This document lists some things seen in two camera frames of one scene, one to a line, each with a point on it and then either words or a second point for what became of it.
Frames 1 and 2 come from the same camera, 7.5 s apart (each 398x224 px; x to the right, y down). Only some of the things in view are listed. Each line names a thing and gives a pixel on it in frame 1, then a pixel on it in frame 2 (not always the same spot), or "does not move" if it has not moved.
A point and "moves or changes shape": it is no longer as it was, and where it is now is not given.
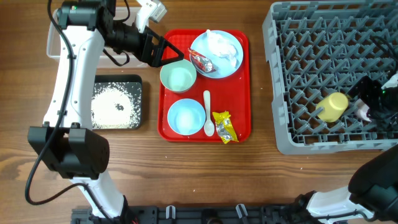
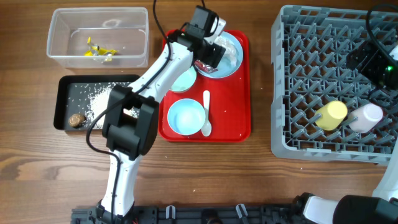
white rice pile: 114,106 does not move
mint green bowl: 178,75 does not move
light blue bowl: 186,116 does not move
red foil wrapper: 201,62 does not move
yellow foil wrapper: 224,127 moves or changes shape
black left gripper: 153,59 -> 212,54
